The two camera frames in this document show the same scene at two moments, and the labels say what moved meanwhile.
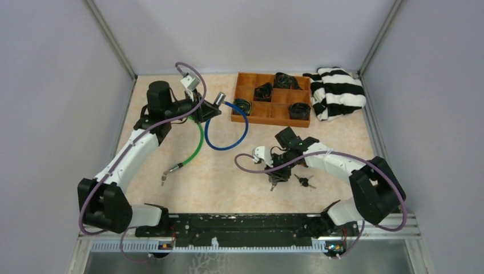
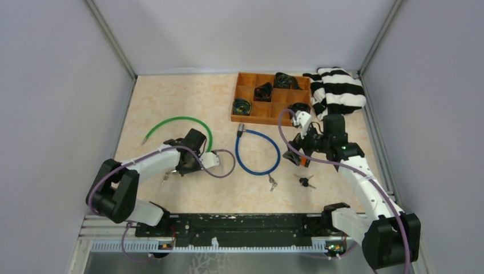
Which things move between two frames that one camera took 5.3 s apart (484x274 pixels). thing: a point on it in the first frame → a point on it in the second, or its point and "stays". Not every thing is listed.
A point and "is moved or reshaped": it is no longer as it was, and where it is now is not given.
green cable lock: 180,165 is moved or reshaped
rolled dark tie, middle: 263,92 stays
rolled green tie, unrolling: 283,81 stays
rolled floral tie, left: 245,104 stays
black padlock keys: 304,181 stays
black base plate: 247,230 stays
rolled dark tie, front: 299,111 stays
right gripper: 277,175 → 296,145
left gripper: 206,111 → 182,171
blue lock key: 273,183 stays
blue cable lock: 219,100 → 240,129
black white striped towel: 335,92 stays
